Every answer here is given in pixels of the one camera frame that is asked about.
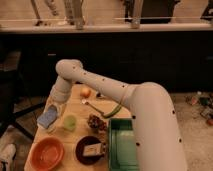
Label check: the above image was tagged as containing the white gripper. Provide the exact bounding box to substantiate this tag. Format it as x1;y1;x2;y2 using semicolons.
50;89;69;117

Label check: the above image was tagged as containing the blue sponge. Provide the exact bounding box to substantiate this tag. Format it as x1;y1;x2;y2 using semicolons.
37;106;57;129

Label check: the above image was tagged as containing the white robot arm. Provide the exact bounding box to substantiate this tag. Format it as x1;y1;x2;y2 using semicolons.
50;59;188;171

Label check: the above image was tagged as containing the red bowl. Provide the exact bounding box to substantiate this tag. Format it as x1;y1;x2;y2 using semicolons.
30;137;65;171

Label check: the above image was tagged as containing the green cup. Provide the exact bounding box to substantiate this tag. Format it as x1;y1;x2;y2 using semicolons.
63;115;76;131

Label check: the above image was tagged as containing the metal spoon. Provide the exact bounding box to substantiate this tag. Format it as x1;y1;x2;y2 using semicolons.
81;99;104;114

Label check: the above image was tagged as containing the wooden table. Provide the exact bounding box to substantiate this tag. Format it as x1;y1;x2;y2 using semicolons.
23;83;134;171

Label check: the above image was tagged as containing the orange fruit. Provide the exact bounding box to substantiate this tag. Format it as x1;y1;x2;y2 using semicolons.
80;87;91;98

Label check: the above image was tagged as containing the bunch of dark grapes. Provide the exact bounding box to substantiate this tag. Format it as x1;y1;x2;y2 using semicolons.
87;115;107;131

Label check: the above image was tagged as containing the black-headed brush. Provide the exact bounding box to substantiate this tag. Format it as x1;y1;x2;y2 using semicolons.
96;92;105;99

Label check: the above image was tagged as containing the dark brown plate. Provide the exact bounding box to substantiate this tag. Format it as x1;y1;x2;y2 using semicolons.
75;136;106;165

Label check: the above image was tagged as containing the grey block on plate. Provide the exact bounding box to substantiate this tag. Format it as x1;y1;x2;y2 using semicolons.
83;143;103;157

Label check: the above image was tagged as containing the black chair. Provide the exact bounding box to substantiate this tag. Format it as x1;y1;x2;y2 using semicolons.
0;51;45;140

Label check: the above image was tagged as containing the green plastic tray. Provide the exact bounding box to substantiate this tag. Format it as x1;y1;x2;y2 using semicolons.
108;118;139;171

